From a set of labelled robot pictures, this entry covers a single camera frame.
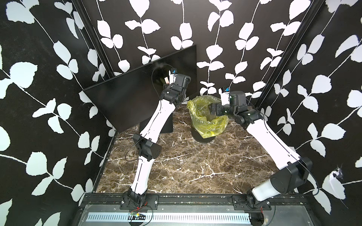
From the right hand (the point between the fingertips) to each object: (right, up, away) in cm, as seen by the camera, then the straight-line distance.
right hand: (215, 104), depth 79 cm
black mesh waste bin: (-10, -19, +1) cm, 21 cm away
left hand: (-25, +12, +2) cm, 28 cm away
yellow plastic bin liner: (-5, -12, -1) cm, 13 cm away
